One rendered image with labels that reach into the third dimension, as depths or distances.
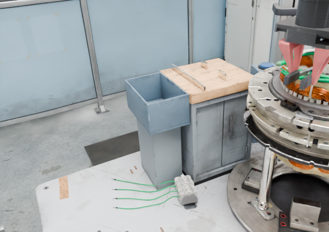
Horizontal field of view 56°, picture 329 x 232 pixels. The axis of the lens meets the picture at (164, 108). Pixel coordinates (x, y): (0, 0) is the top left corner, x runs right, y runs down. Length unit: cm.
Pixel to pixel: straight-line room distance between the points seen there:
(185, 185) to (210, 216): 10
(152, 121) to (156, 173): 18
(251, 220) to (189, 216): 15
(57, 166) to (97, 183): 147
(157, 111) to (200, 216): 29
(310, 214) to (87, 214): 53
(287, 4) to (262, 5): 180
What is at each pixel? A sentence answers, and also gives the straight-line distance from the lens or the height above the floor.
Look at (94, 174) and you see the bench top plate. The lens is 97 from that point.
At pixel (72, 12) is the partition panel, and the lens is 271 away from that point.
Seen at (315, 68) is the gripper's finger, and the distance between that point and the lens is 55.
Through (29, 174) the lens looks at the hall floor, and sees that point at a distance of 242.
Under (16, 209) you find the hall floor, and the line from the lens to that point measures 217.
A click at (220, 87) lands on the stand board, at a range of 77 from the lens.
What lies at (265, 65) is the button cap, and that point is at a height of 104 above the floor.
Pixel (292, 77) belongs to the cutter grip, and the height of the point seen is 117.
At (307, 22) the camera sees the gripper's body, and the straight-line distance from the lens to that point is 53.
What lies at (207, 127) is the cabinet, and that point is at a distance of 81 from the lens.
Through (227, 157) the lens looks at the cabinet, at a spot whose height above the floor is 83.
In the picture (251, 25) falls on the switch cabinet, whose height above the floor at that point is 69.
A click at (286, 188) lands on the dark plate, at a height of 78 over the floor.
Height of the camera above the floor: 138
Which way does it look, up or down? 28 degrees down
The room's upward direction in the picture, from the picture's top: 4 degrees counter-clockwise
